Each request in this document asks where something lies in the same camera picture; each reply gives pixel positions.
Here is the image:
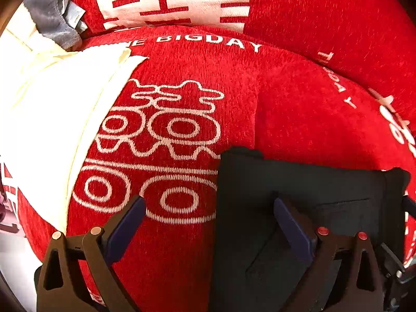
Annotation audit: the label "red printed back cushion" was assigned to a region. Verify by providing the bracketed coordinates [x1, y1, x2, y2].
[57, 0, 416, 113]

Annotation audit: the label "black pants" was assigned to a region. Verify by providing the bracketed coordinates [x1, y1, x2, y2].
[208, 146, 412, 312]

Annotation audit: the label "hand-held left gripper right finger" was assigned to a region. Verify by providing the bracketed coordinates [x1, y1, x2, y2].
[272, 197, 386, 312]

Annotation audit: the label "silver foil packets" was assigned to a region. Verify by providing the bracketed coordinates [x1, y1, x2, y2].
[55, 0, 89, 36]

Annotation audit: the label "grey cloth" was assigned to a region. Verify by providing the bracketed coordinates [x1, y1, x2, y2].
[24, 0, 83, 52]

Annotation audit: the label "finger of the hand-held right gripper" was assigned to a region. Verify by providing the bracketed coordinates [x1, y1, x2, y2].
[401, 194, 416, 222]

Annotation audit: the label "cream cloth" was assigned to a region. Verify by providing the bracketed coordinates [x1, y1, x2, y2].
[0, 6, 149, 235]

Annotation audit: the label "red printed sofa cover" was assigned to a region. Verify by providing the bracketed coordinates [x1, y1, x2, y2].
[16, 25, 416, 312]

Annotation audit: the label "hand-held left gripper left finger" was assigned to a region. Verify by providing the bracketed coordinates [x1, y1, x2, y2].
[35, 195, 147, 312]

